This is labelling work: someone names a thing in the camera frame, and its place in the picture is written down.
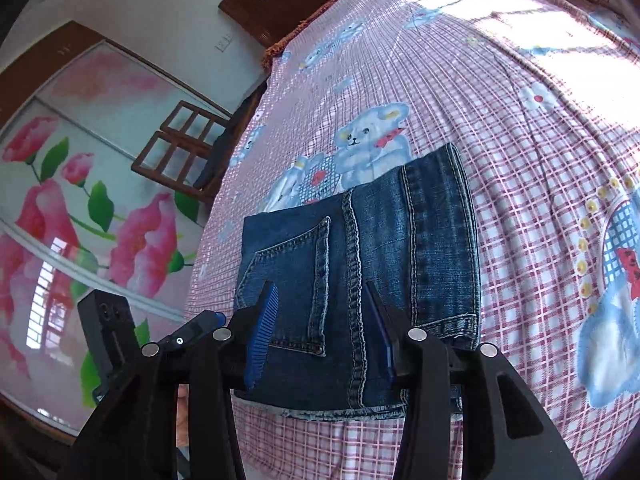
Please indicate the pink checked bear bed sheet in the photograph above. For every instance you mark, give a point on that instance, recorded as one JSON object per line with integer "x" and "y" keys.
{"x": 525, "y": 185}

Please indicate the blue denim pants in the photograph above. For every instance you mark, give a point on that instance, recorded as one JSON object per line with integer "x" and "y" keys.
{"x": 390, "y": 240}

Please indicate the white wall switch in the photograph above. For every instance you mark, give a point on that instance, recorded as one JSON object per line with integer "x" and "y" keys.
{"x": 225, "y": 42}

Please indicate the brown wooden headboard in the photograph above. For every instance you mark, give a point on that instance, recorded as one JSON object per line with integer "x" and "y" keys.
{"x": 280, "y": 5}

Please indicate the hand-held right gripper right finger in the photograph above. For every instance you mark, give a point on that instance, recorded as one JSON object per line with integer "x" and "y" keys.
{"x": 382, "y": 330}

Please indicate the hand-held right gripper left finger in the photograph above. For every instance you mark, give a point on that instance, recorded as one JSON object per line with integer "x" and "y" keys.
{"x": 262, "y": 330}

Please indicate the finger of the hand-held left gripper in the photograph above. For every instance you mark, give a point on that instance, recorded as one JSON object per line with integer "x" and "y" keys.
{"x": 195, "y": 327}

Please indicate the brown fringed cloth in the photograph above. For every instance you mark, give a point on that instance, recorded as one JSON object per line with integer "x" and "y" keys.
{"x": 272, "y": 52}

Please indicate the dark bed frame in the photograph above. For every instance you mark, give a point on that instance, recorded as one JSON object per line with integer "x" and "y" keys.
{"x": 225, "y": 140}

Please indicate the brown wooden chair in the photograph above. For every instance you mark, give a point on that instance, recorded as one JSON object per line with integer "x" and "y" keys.
{"x": 150, "y": 160}

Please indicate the floral print wardrobe door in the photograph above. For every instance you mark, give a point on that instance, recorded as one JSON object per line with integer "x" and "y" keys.
{"x": 50, "y": 235}

